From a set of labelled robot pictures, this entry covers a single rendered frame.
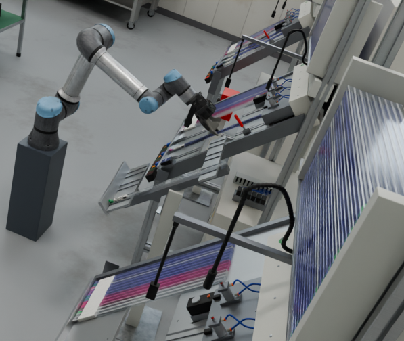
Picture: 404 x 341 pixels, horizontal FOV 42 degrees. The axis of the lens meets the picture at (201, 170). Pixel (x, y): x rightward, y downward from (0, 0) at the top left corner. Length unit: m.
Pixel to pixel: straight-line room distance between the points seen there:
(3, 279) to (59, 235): 0.45
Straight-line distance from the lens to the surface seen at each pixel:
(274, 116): 2.26
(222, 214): 2.47
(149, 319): 2.73
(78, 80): 2.65
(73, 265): 2.90
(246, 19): 7.06
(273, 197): 2.34
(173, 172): 2.40
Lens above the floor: 1.99
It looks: 30 degrees down
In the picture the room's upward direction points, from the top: 20 degrees clockwise
